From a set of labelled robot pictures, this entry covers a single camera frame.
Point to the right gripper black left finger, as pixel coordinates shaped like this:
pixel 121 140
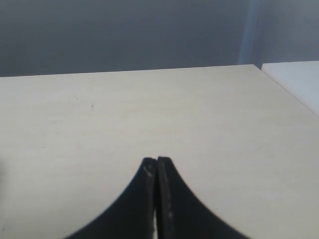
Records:
pixel 131 215

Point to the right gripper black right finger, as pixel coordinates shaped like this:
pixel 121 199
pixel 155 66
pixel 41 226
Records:
pixel 180 214

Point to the white side table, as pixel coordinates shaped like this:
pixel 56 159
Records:
pixel 300 79

